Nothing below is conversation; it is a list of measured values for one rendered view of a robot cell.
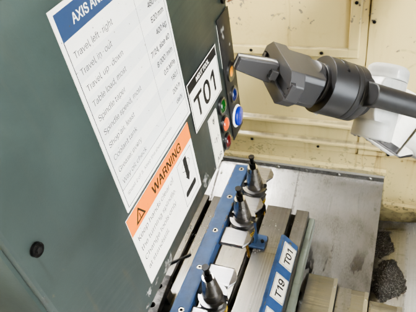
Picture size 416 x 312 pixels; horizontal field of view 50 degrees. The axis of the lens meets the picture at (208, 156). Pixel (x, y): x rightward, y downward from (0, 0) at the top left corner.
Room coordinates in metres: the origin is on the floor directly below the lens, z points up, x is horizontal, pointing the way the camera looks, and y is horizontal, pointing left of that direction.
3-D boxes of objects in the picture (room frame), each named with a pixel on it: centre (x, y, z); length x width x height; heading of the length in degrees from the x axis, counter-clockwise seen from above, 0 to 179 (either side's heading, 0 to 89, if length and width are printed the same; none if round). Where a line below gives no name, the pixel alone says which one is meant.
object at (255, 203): (0.77, -0.08, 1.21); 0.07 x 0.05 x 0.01; 62
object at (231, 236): (0.68, -0.03, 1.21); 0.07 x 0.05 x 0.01; 62
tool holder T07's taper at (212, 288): (0.53, 0.05, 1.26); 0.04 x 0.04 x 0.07
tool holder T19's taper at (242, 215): (0.72, -0.05, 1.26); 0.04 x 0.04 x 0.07
